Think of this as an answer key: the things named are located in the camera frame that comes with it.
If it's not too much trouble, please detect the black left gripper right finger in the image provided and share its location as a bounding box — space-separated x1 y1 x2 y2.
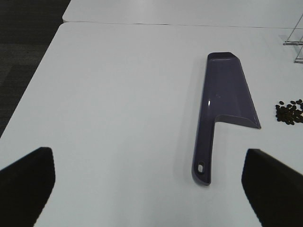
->
241 148 303 227

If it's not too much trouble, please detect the chrome wire rack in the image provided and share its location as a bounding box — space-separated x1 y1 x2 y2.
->
283 0 303 65

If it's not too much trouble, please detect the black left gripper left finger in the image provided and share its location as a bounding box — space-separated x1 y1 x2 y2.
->
0 147 55 227

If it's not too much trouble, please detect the pile of coffee beans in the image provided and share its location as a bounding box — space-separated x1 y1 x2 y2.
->
275 99 303 125

